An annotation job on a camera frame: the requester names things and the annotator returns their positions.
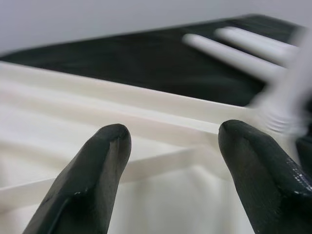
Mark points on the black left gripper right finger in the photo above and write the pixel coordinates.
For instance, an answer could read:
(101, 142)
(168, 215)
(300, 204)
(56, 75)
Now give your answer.
(263, 182)

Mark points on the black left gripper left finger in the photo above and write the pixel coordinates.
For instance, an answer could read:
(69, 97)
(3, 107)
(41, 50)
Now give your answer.
(85, 182)

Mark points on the white plastic table top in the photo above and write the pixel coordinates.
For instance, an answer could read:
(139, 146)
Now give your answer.
(48, 122)

